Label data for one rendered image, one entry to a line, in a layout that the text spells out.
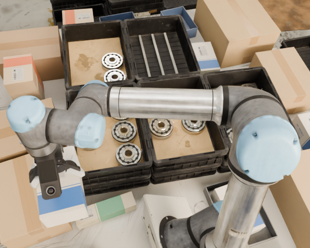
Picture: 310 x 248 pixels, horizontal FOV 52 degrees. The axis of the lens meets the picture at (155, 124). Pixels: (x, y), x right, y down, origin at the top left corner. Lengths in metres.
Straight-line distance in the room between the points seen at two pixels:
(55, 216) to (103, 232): 0.44
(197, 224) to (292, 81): 0.91
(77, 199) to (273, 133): 0.56
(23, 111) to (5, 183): 0.66
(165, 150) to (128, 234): 0.37
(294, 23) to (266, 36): 1.68
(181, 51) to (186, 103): 0.95
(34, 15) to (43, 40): 1.57
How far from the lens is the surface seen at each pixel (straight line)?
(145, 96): 0.74
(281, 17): 3.48
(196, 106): 0.74
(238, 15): 1.84
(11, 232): 1.24
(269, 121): 0.63
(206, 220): 1.00
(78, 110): 0.69
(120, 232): 1.33
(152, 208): 1.10
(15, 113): 0.68
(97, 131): 0.66
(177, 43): 1.71
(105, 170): 1.18
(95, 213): 1.30
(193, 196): 1.40
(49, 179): 0.83
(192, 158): 1.21
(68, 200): 0.93
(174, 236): 1.06
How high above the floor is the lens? 2.00
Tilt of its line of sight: 58 degrees down
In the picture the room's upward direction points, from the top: 6 degrees clockwise
